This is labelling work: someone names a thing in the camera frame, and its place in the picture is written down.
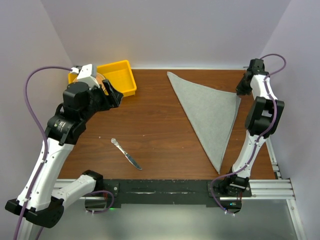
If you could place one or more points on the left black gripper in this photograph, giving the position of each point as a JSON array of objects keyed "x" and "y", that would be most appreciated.
[{"x": 112, "y": 100}]

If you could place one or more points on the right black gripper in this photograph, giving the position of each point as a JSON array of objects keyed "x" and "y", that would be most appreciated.
[{"x": 240, "y": 90}]

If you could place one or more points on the grey cloth napkin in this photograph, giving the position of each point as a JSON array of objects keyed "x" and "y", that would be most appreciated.
[{"x": 211, "y": 113}]

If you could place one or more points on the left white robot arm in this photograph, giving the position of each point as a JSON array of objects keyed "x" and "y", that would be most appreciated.
[{"x": 39, "y": 203}]

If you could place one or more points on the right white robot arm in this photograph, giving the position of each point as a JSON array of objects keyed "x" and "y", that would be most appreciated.
[{"x": 261, "y": 122}]

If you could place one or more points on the yellow plastic bin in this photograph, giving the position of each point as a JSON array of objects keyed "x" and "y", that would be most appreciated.
[{"x": 120, "y": 75}]

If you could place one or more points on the round woven coaster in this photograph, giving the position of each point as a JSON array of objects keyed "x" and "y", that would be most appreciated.
[{"x": 92, "y": 82}]

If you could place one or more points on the silver table knife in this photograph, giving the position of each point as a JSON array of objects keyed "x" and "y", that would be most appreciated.
[{"x": 126, "y": 154}]

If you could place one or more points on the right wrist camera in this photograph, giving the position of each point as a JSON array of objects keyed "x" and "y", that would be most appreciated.
[{"x": 257, "y": 67}]

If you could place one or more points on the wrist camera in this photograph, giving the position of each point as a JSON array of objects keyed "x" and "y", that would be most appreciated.
[
  {"x": 257, "y": 67},
  {"x": 84, "y": 71}
]

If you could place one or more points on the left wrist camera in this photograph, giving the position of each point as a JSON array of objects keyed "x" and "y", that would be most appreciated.
[{"x": 84, "y": 71}]

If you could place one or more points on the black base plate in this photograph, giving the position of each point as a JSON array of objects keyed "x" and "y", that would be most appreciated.
[{"x": 151, "y": 192}]

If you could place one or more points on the aluminium frame rail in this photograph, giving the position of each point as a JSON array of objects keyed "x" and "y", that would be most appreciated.
[{"x": 265, "y": 189}]

